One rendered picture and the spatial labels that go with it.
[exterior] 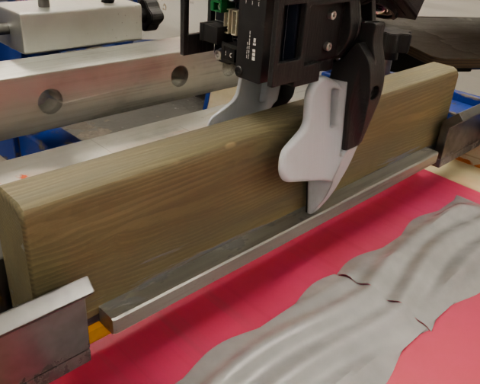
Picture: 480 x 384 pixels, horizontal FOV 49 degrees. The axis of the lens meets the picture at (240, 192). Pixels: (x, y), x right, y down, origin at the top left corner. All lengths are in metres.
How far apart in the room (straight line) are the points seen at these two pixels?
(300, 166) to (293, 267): 0.09
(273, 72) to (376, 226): 0.21
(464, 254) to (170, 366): 0.22
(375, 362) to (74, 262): 0.16
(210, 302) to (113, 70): 0.25
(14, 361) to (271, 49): 0.18
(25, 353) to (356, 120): 0.21
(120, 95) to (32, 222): 0.29
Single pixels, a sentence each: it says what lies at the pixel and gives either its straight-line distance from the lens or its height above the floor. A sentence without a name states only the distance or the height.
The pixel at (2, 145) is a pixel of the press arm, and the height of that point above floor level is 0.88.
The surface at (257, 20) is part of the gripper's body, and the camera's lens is 0.26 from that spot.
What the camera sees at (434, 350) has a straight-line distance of 0.33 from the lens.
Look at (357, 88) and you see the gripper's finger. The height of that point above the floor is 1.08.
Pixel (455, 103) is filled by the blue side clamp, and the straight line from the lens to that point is 0.60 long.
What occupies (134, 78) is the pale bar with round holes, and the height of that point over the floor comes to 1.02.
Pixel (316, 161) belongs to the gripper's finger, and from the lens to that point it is 0.31.
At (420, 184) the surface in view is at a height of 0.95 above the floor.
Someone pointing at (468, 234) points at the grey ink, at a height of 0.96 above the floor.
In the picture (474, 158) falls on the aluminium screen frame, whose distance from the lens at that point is 0.58.
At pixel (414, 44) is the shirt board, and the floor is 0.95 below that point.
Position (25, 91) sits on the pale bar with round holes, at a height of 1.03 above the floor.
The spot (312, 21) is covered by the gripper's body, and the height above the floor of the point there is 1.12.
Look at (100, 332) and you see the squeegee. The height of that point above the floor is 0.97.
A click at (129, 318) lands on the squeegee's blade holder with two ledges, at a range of 0.27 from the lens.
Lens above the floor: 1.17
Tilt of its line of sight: 29 degrees down
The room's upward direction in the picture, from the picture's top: 4 degrees clockwise
